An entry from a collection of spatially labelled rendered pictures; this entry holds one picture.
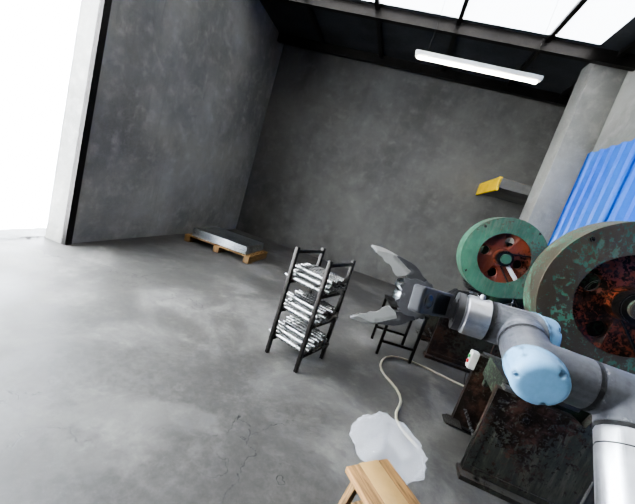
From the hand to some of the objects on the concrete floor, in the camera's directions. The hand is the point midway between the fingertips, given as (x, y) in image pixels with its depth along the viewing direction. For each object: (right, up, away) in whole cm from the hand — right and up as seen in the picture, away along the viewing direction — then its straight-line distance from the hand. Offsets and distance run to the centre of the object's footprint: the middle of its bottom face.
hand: (358, 280), depth 64 cm
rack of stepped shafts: (-29, -85, +218) cm, 235 cm away
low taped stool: (+12, -125, +71) cm, 144 cm away
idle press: (+146, -153, +146) cm, 257 cm away
